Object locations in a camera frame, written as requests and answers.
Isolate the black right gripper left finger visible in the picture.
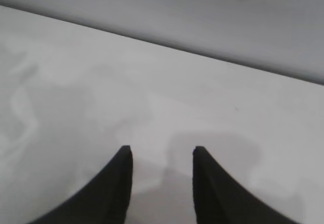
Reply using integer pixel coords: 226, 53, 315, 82
32, 145, 133, 224

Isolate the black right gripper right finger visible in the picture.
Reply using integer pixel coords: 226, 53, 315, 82
192, 146, 299, 224

